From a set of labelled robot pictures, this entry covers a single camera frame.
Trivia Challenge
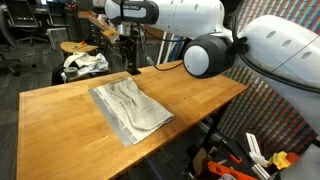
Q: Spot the white plastic bracket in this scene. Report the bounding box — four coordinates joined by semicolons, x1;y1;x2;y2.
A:
245;132;266;164

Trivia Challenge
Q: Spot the white cloth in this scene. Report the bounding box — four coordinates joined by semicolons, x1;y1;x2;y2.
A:
91;77;176;145

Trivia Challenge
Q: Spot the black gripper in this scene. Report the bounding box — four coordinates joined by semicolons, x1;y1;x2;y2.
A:
119;33;140;66

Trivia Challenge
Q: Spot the black vertical pole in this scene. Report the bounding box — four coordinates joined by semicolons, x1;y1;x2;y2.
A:
127;49;143;76

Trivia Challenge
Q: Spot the grey cabinet wooden top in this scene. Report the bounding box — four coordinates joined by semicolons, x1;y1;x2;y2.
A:
78;11;159;73

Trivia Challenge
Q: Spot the black office chair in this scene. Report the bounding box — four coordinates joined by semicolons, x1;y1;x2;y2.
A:
0;3;22;77
5;0;50;46

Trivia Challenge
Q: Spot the flat cardboard piece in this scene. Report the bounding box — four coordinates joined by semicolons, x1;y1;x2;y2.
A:
191;145;218;174

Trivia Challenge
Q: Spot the blue leaning board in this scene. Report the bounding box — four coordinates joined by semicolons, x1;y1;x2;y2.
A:
166;34;184;63

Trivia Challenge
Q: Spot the yellow-green plastic object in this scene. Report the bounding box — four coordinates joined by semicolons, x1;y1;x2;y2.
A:
268;150;292;170

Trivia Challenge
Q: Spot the aluminium rail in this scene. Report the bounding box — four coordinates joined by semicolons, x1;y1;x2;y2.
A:
196;120;234;148

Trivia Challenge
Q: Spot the grey duct tape roll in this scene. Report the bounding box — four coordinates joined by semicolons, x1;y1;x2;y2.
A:
63;66;80;80

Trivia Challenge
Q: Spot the multicoloured patterned backdrop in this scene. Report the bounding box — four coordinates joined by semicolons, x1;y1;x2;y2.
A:
216;0;320;158

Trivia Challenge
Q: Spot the crumpled white fabric pile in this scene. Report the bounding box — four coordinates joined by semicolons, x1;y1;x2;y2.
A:
63;51;109;76

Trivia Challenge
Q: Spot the black clamp orange handle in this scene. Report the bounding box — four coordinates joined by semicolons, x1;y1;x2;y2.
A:
214;132;244;165

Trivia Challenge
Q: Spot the small red hand tool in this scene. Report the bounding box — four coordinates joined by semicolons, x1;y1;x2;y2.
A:
72;40;89;51

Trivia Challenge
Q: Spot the black table leg frame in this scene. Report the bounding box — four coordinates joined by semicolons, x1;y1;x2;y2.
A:
184;106;231;174

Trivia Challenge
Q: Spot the round wooden side table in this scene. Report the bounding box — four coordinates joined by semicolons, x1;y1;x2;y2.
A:
60;40;100;55

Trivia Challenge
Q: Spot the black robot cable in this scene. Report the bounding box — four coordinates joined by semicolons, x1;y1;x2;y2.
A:
134;23;320;96

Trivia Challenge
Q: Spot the red round object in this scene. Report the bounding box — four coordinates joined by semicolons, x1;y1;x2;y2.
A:
285;151;300;164

